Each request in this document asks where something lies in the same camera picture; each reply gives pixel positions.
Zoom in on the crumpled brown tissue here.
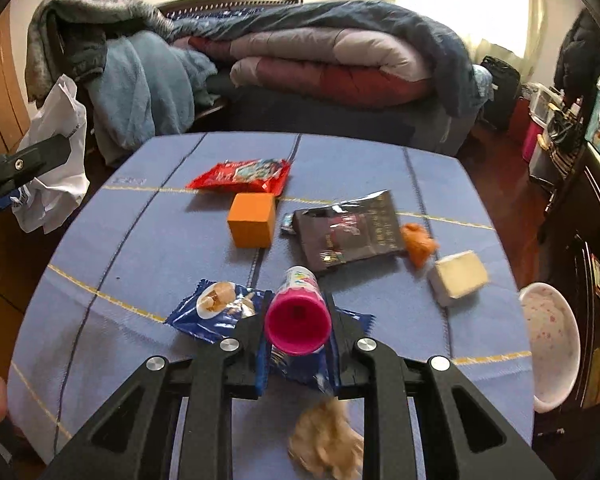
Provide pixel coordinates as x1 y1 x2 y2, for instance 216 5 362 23
287 397 366 480

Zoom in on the pink storage bin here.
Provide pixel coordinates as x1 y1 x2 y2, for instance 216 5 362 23
522 120 543 163

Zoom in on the pink printed cup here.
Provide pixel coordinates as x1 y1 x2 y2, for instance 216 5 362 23
264 266 332 357

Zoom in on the light blue blanket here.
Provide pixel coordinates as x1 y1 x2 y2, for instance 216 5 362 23
82 30 218 166

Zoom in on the cream sponge block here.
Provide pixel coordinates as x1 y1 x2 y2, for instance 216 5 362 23
426 251 490 307

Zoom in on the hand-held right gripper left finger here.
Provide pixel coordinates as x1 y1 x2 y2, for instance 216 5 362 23
40 305 268 480

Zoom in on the pink and red comforter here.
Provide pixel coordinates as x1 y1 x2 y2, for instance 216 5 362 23
172 27 438 108

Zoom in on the white plastic bag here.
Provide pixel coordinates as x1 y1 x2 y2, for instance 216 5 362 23
11 74 90 234

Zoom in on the orange box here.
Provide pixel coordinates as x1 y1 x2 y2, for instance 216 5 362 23
227 192 277 249

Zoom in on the black hanging coat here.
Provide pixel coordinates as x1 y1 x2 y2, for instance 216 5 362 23
552 10 600 92

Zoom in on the blue striped tablecloth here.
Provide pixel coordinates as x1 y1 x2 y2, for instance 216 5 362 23
7 132 536 480

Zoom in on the dark grey garment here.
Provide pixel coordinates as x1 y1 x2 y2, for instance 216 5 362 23
55 25 107 82

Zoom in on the bed with dark sheet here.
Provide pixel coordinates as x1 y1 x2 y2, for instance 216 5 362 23
200 75 481 158

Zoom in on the black suitcase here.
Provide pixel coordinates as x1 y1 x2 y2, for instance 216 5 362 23
480 55 522 131

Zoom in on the grey fuzzy blanket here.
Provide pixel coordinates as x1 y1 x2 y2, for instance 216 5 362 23
25 0 176 103

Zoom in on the white speckled bowl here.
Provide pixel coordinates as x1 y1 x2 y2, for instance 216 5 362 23
519 282 581 414

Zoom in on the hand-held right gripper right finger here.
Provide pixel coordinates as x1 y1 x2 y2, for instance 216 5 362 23
327 292 556 480

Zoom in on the red snack packet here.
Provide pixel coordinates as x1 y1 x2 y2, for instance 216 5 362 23
186 159 291 197

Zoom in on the wooden wardrobe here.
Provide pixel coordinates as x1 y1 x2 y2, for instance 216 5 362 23
0 5 31 161

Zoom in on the white storage container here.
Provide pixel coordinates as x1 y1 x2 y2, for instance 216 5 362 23
527 82 563 126

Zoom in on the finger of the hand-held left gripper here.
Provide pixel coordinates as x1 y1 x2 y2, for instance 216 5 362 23
0 135 72 216

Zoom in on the blue biscuit packet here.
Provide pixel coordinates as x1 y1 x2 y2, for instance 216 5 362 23
270 307 376 396
165 280 272 345

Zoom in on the dark wooden dresser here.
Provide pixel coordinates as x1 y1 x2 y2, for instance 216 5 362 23
540 145 600 411

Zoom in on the crumpled orange wrapper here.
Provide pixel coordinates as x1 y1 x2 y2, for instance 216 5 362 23
400 222 440 268

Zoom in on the black snack packet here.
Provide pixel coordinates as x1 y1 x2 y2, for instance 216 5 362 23
292 190 406 273

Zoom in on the pale window curtain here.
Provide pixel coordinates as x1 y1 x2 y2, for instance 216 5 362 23
470 0 586 91

